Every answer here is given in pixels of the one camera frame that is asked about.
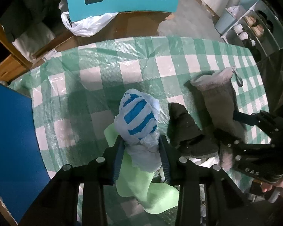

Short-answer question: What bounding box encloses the dark brown knit sock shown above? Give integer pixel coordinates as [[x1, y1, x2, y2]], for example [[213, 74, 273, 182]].
[[167, 103, 219, 159]]

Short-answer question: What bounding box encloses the light green cloth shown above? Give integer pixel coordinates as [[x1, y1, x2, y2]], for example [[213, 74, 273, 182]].
[[116, 131, 179, 214]]

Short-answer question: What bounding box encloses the grey white long sock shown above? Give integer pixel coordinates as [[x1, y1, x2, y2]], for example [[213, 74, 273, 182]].
[[190, 67, 247, 172]]

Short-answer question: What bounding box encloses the blue white striped cloth bundle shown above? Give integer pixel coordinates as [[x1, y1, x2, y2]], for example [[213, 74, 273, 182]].
[[114, 89, 161, 173]]

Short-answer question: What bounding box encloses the person's right hand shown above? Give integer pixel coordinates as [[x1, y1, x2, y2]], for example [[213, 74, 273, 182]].
[[261, 178, 283, 193]]

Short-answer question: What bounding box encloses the green white checkered tablecloth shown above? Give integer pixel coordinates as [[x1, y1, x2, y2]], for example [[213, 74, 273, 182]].
[[11, 36, 269, 176]]

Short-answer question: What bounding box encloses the blue cardboard box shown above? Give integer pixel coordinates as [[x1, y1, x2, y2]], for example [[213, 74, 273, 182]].
[[0, 84, 50, 222]]

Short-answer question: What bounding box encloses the white shoe rack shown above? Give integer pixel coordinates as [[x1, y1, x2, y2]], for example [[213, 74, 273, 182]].
[[221, 0, 283, 62]]

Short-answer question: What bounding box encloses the light blue bin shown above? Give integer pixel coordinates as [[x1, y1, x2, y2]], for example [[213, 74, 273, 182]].
[[215, 9, 236, 35]]

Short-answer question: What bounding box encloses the white plastic bag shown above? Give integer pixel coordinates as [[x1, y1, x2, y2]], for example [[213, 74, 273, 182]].
[[61, 11, 118, 37]]

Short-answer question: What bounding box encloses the brown cardboard box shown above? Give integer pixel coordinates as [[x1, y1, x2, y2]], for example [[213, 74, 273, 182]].
[[32, 12, 175, 68]]

